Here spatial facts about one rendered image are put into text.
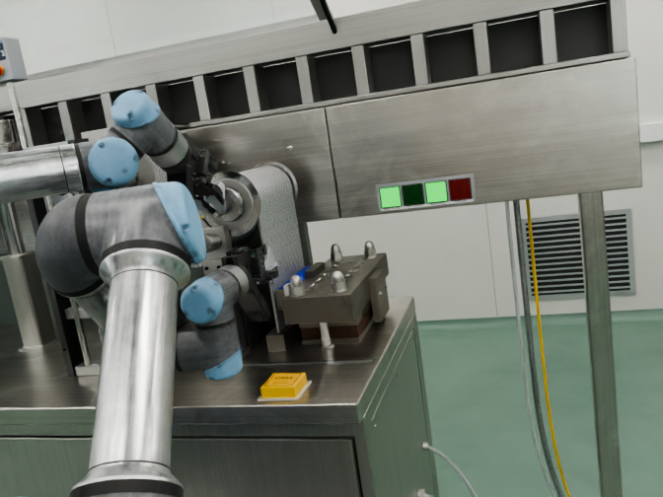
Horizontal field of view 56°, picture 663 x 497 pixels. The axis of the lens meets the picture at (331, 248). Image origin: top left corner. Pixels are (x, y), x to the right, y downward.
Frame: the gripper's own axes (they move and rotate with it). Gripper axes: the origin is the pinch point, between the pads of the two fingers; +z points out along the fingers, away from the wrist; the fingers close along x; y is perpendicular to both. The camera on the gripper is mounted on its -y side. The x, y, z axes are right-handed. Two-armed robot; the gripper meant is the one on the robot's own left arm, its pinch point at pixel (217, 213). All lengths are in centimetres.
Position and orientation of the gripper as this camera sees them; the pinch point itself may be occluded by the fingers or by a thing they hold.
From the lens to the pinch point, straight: 141.5
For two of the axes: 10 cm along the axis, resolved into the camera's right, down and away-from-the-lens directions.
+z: 3.0, 4.5, 8.4
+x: -9.5, 0.9, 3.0
